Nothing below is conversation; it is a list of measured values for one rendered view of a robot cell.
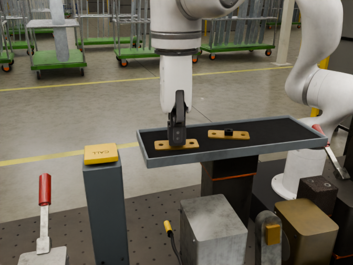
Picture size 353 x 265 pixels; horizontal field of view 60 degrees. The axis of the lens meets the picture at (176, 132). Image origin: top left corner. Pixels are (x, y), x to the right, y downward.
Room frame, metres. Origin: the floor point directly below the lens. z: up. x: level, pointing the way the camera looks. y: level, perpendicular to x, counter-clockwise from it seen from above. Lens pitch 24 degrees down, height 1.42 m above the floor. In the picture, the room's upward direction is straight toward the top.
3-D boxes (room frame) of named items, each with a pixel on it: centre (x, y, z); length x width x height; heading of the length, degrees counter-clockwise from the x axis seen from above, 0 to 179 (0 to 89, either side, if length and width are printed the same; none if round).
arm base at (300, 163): (0.93, -0.44, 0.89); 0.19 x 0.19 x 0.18
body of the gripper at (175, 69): (0.54, 0.00, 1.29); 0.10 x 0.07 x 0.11; 7
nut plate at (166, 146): (0.54, 0.00, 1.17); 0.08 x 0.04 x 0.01; 97
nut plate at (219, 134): (0.58, -0.11, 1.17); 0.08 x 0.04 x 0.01; 84
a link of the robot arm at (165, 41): (0.54, 0.00, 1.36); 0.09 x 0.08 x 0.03; 7
